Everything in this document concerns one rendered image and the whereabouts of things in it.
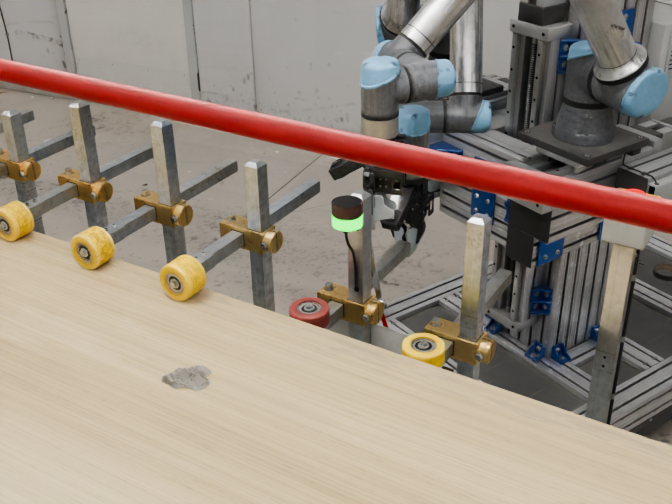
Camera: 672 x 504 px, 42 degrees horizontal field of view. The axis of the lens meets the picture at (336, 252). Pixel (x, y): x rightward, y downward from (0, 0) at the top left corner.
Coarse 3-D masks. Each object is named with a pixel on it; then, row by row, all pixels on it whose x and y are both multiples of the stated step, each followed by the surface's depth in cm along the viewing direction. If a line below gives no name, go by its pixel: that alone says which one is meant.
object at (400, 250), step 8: (400, 240) 204; (392, 248) 201; (400, 248) 201; (408, 248) 203; (384, 256) 198; (392, 256) 198; (400, 256) 200; (376, 264) 195; (384, 264) 195; (392, 264) 197; (384, 272) 195; (328, 304) 181; (336, 304) 181; (336, 312) 179; (336, 320) 180; (328, 328) 178
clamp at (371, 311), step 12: (336, 288) 184; (324, 300) 183; (336, 300) 181; (348, 300) 180; (372, 300) 180; (348, 312) 181; (360, 312) 179; (372, 312) 178; (360, 324) 181; (372, 324) 180
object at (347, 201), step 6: (336, 198) 167; (342, 198) 167; (348, 198) 167; (354, 198) 167; (336, 204) 164; (342, 204) 164; (348, 204) 164; (354, 204) 164; (360, 216) 166; (360, 228) 170; (360, 234) 171; (348, 240) 169; (348, 246) 170; (354, 252) 172; (354, 258) 173; (354, 264) 174; (354, 270) 175; (354, 288) 178
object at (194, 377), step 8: (184, 368) 152; (192, 368) 154; (200, 368) 154; (168, 376) 152; (176, 376) 152; (184, 376) 152; (192, 376) 151; (200, 376) 151; (168, 384) 151; (176, 384) 150; (184, 384) 151; (192, 384) 151; (200, 384) 151; (208, 384) 151
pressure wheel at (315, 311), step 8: (296, 304) 172; (304, 304) 173; (312, 304) 173; (320, 304) 172; (296, 312) 170; (304, 312) 170; (312, 312) 170; (320, 312) 170; (328, 312) 171; (304, 320) 168; (312, 320) 168; (320, 320) 169; (328, 320) 171
